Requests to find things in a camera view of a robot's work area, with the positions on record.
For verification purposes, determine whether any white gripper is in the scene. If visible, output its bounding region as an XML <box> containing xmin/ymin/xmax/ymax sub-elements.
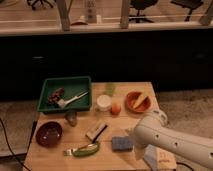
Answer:
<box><xmin>126</xmin><ymin>128</ymin><xmax>147</xmax><ymax>160</ymax></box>

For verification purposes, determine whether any blue sponge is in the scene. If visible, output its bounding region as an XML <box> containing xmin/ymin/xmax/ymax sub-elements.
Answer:
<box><xmin>111</xmin><ymin>136</ymin><xmax>133</xmax><ymax>151</ymax></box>

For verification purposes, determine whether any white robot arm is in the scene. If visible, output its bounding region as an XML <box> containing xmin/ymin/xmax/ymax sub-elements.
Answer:
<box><xmin>127</xmin><ymin>109</ymin><xmax>213</xmax><ymax>169</ymax></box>

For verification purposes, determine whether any orange bowl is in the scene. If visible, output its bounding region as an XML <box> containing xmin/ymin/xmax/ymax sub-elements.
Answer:
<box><xmin>125</xmin><ymin>91</ymin><xmax>151</xmax><ymax>113</ymax></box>

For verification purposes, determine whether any purple bowl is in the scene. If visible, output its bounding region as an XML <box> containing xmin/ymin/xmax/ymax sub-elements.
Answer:
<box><xmin>36</xmin><ymin>121</ymin><xmax>62</xmax><ymax>148</ymax></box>

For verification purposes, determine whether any grey folded cloth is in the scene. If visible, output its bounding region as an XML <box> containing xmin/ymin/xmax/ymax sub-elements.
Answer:
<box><xmin>144</xmin><ymin>145</ymin><xmax>157</xmax><ymax>171</ymax></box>

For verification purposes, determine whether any yellow banana piece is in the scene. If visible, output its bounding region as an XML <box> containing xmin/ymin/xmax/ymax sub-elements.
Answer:
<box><xmin>133</xmin><ymin>93</ymin><xmax>148</xmax><ymax>109</ymax></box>

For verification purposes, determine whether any orange fruit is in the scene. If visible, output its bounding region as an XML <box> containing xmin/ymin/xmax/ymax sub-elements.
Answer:
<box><xmin>111</xmin><ymin>103</ymin><xmax>121</xmax><ymax>115</ymax></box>

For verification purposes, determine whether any white and black eraser block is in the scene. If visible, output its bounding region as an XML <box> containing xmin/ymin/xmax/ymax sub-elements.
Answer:
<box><xmin>86</xmin><ymin>120</ymin><xmax>107</xmax><ymax>141</ymax></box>

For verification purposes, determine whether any white round container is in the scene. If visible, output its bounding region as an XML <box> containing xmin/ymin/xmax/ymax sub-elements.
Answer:
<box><xmin>97</xmin><ymin>95</ymin><xmax>112</xmax><ymax>111</ymax></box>

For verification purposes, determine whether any light green translucent item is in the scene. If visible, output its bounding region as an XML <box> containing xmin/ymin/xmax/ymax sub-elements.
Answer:
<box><xmin>105</xmin><ymin>83</ymin><xmax>115</xmax><ymax>97</ymax></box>

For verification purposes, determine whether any small metal cup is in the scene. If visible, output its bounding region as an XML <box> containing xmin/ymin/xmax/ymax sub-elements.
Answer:
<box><xmin>65</xmin><ymin>111</ymin><xmax>77</xmax><ymax>127</ymax></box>

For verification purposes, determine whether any green plastic tray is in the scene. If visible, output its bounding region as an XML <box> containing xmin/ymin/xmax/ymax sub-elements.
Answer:
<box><xmin>37</xmin><ymin>76</ymin><xmax>92</xmax><ymax>114</ymax></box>

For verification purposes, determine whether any white dish brush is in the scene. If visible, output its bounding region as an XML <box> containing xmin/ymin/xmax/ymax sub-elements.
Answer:
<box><xmin>57</xmin><ymin>92</ymin><xmax>87</xmax><ymax>108</ymax></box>

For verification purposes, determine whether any black office chair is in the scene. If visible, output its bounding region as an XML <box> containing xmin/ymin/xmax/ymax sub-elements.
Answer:
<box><xmin>129</xmin><ymin>0</ymin><xmax>158</xmax><ymax>23</ymax></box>
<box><xmin>171</xmin><ymin>0</ymin><xmax>203</xmax><ymax>22</ymax></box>
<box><xmin>26</xmin><ymin>0</ymin><xmax>54</xmax><ymax>11</ymax></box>

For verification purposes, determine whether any black office chair right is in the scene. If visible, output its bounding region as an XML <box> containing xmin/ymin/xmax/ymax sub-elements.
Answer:
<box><xmin>171</xmin><ymin>0</ymin><xmax>203</xmax><ymax>22</ymax></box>

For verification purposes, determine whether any black office chair left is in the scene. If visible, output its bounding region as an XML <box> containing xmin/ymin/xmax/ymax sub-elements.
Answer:
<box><xmin>26</xmin><ymin>0</ymin><xmax>54</xmax><ymax>11</ymax></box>

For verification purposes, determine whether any black cable right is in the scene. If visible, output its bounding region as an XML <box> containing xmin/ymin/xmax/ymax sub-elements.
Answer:
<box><xmin>175</xmin><ymin>161</ymin><xmax>196</xmax><ymax>171</ymax></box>

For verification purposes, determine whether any black cable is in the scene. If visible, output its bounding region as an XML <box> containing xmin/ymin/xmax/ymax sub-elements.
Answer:
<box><xmin>0</xmin><ymin>117</ymin><xmax>32</xmax><ymax>171</ymax></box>
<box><xmin>175</xmin><ymin>161</ymin><xmax>196</xmax><ymax>171</ymax></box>

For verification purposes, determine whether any wooden post middle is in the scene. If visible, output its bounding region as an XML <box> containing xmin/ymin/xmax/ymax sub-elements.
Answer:
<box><xmin>120</xmin><ymin>0</ymin><xmax>130</xmax><ymax>29</ymax></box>

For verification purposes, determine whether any wooden post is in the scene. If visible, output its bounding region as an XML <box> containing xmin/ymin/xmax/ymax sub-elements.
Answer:
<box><xmin>120</xmin><ymin>0</ymin><xmax>130</xmax><ymax>29</ymax></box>
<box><xmin>56</xmin><ymin>0</ymin><xmax>70</xmax><ymax>31</ymax></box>

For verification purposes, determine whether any black cable left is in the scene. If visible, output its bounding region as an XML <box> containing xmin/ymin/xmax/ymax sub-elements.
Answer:
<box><xmin>0</xmin><ymin>117</ymin><xmax>32</xmax><ymax>171</ymax></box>

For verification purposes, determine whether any wooden post left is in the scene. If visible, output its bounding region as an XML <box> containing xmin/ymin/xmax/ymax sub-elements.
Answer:
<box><xmin>56</xmin><ymin>0</ymin><xmax>70</xmax><ymax>31</ymax></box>

